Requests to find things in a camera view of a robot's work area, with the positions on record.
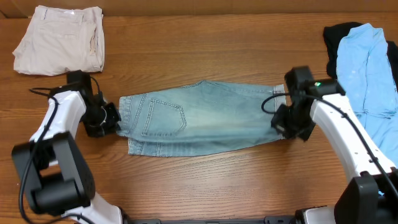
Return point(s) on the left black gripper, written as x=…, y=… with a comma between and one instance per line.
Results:
x=109, y=116

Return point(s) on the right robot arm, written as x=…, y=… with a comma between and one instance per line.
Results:
x=371, y=193

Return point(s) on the light blue denim shorts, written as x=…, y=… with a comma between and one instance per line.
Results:
x=205, y=118

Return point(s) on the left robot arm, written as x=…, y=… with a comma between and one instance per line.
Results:
x=55, y=178

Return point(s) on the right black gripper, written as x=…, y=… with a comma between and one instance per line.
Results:
x=285, y=120

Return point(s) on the folded beige trousers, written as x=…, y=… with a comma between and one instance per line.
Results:
x=62, y=40

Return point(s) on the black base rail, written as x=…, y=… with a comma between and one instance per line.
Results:
x=211, y=221

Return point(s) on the light blue shirt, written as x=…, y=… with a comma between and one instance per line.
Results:
x=364, y=71

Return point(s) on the black garment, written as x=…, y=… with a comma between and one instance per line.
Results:
x=332, y=36

